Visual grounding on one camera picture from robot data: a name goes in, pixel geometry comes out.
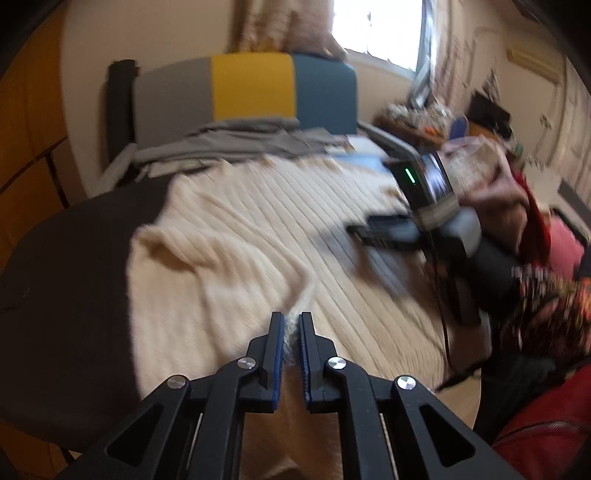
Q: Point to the wall air conditioner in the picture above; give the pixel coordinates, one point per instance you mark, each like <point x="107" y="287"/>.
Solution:
<point x="549" y="65"/>

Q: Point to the pink knitted garment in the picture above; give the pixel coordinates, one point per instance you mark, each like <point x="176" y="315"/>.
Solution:
<point x="472" y="163"/>

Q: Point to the blue chair back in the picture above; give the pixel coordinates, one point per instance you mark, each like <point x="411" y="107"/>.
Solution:
<point x="460" y="128"/>

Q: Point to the black rolled mat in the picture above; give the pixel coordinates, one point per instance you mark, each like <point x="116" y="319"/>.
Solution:
<point x="119" y="120"/>

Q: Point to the cream knitted sweater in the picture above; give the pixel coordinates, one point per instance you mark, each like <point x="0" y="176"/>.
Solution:
<point x="238" y="242"/>

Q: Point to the cluttered wooden desk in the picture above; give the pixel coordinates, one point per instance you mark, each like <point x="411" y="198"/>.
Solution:
<point x="425" y="128"/>

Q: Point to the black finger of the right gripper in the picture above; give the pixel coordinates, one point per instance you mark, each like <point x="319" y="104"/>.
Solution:
<point x="396" y="232"/>

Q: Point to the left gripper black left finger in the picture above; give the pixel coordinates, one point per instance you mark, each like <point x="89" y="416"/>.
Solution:
<point x="191" y="429"/>

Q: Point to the grey cloth on bed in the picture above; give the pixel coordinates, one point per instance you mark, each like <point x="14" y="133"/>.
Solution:
<point x="245" y="138"/>

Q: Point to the black monitor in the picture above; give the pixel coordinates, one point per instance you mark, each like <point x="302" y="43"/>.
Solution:
<point x="489" y="115"/>

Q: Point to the person's right hand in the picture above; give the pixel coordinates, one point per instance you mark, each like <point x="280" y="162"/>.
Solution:
<point x="502" y="207"/>

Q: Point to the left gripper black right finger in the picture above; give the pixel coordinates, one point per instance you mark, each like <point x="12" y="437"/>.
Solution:
<point x="391" y="429"/>

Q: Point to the red bag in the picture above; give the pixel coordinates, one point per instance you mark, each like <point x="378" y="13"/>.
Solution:
<point x="550" y="438"/>

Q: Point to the patterned window curtain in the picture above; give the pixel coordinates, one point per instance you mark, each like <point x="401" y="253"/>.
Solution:
<point x="285" y="26"/>

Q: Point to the wooden wardrobe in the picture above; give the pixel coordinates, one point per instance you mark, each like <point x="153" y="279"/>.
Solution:
<point x="39" y="176"/>

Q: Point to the grey yellow blue headboard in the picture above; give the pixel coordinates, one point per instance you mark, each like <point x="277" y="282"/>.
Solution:
<point x="174" y="100"/>

